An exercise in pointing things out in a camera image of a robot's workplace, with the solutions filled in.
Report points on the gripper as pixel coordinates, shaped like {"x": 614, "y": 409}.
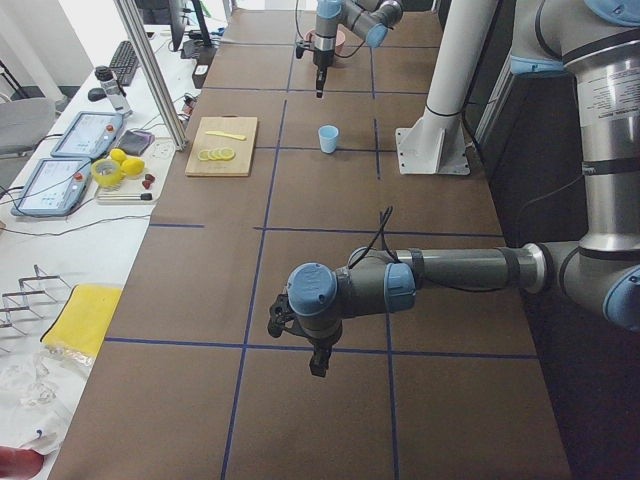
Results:
{"x": 321, "y": 58}
{"x": 320, "y": 344}

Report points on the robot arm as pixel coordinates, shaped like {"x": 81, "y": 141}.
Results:
{"x": 369, "y": 20}
{"x": 597, "y": 42}

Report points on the light blue cup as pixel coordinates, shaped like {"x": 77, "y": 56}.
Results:
{"x": 328, "y": 136}

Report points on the pink bowl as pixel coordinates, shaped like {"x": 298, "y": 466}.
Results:
{"x": 340, "y": 40}

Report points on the yellow plastic knife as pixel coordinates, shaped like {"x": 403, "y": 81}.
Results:
{"x": 223, "y": 134}

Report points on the black power strip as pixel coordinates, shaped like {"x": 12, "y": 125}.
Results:
{"x": 203, "y": 62}

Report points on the wooden cutting board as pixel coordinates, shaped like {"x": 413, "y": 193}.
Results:
{"x": 240, "y": 165}

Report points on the black monitor stand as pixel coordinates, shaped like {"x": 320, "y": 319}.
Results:
{"x": 191, "y": 48}

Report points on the white mounting pillar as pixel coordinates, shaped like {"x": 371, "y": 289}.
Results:
{"x": 435, "y": 144}

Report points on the black keyboard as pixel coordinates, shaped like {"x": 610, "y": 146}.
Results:
{"x": 124, "y": 63}

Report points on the purple grey cloth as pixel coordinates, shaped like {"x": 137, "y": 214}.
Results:
{"x": 135, "y": 142}

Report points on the water bottle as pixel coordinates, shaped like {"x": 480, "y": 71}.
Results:
{"x": 113, "y": 90}

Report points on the yellow lemon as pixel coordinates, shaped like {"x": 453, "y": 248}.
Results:
{"x": 133, "y": 166}
{"x": 118, "y": 155}

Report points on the white tray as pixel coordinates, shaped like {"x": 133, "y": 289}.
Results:
{"x": 130, "y": 191}

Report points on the computer mouse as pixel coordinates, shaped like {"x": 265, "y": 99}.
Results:
{"x": 96, "y": 94}

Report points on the yellow tape roll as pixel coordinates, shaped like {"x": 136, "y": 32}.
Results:
{"x": 107, "y": 172}

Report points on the yellow cloth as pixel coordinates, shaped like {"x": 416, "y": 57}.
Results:
{"x": 83, "y": 322}

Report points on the teach pendant tablet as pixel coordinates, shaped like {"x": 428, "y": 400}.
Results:
{"x": 90, "y": 134}
{"x": 55, "y": 188}

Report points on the clear plastic bag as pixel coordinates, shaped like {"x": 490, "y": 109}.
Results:
{"x": 39, "y": 395}

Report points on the red object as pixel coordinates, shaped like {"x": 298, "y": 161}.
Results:
{"x": 20, "y": 463}

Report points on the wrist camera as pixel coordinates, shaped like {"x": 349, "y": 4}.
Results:
{"x": 303, "y": 46}
{"x": 281, "y": 317}

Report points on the aluminium frame post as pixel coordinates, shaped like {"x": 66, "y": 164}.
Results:
{"x": 134, "y": 28}

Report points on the wire rack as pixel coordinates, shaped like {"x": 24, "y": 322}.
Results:
{"x": 29, "y": 308}

